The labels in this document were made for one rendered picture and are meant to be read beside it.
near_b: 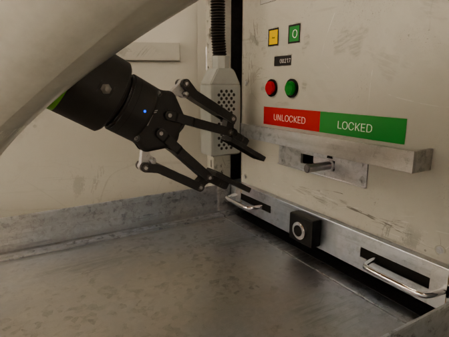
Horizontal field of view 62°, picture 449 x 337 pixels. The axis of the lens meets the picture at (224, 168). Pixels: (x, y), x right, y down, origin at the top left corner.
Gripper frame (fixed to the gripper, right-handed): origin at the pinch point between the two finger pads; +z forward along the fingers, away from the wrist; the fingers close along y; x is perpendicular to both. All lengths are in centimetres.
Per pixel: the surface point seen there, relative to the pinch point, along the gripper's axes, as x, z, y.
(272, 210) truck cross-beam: -10.9, 20.2, 3.6
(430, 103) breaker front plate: 18.7, 9.8, -16.5
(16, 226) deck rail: -28.0, -19.1, 26.1
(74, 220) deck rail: -27.9, -10.1, 22.0
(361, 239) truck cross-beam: 11.0, 19.2, 2.2
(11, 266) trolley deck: -22.2, -17.9, 31.2
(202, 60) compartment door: -33.5, 1.6, -20.9
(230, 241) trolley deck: -11.8, 14.4, 12.7
